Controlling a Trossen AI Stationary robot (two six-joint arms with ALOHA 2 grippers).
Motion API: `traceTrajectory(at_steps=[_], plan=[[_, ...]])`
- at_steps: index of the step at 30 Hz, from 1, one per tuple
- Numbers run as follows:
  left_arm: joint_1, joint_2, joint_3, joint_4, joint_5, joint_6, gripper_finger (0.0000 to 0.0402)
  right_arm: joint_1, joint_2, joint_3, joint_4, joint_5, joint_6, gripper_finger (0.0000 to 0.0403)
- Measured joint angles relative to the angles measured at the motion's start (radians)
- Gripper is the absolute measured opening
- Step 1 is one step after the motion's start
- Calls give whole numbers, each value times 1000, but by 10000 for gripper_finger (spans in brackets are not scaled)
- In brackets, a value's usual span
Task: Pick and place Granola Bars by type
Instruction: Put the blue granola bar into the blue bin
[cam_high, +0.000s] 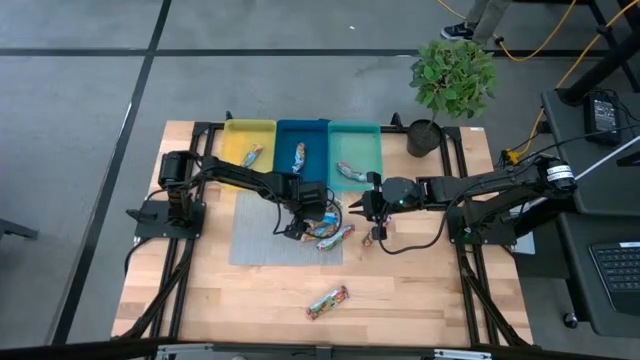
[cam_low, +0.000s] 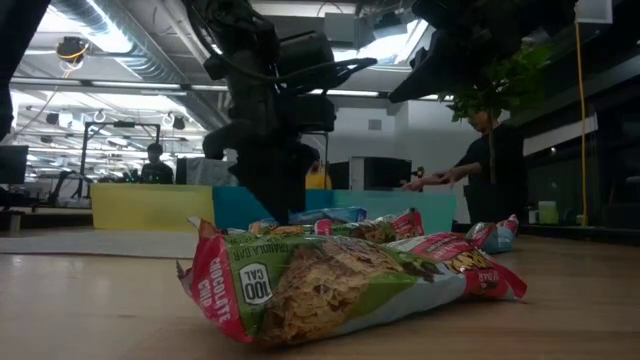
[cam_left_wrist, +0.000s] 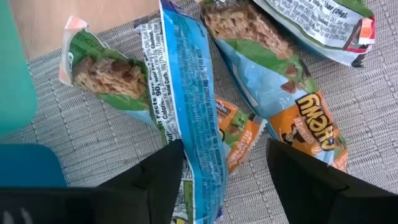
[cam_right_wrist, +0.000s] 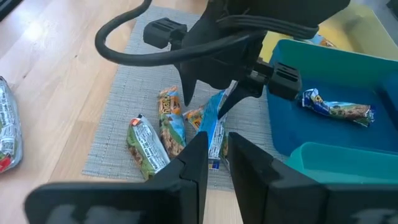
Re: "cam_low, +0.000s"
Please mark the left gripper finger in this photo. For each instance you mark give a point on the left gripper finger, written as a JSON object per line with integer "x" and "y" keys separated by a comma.
{"x": 299, "y": 185}
{"x": 270, "y": 190}

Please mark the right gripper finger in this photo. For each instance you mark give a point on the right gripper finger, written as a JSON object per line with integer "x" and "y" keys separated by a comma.
{"x": 430, "y": 65}

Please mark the blue Chewy granola bar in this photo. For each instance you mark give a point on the blue Chewy granola bar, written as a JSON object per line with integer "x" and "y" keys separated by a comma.
{"x": 335, "y": 215}

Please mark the green chocolate chip granola packet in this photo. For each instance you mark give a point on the green chocolate chip granola packet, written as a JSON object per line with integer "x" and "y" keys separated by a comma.
{"x": 310, "y": 290}

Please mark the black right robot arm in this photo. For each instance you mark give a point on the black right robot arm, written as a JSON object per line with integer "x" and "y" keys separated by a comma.
{"x": 540, "y": 20}

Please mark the background black robot arm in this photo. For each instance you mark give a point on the background black robot arm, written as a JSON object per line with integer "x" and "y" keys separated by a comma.
{"x": 65, "y": 182}

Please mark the person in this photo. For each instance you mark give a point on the person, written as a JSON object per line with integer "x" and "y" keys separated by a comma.
{"x": 320, "y": 181}
{"x": 505, "y": 165}
{"x": 156, "y": 172}

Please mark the dark blue plastic bin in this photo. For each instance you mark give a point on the dark blue plastic bin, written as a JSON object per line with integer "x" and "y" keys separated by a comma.
{"x": 235, "y": 207}

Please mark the grey covered equipment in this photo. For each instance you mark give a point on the grey covered equipment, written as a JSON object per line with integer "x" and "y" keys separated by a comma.
{"x": 205, "y": 172}

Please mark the green leafy potted tree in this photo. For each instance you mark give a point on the green leafy potted tree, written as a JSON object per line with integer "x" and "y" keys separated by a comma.
{"x": 505, "y": 80}

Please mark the black computer cabinet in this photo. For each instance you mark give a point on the black computer cabinet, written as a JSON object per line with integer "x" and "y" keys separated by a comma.
{"x": 387, "y": 174}

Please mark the yellow plastic bin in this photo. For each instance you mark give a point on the yellow plastic bin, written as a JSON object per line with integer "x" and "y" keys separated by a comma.
{"x": 150, "y": 207}

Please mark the long ceiling light bar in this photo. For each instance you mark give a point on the long ceiling light bar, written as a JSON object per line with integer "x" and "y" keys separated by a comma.
{"x": 135, "y": 85}

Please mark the white ceiling unit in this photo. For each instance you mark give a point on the white ceiling unit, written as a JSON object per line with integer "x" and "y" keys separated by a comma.
{"x": 592, "y": 11}

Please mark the pale green jar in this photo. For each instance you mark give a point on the pale green jar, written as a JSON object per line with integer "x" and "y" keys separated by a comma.
{"x": 548, "y": 214}

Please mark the black computer monitor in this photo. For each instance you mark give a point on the black computer monitor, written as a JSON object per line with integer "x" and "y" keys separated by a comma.
{"x": 14, "y": 165}

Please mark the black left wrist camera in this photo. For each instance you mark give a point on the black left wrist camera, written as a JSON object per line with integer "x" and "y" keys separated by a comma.
{"x": 315, "y": 114}

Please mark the grey wall vent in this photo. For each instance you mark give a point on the grey wall vent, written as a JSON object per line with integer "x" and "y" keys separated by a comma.
{"x": 375, "y": 125}

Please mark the silver ventilation duct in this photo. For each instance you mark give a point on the silver ventilation duct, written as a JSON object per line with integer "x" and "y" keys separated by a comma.
{"x": 150, "y": 55}

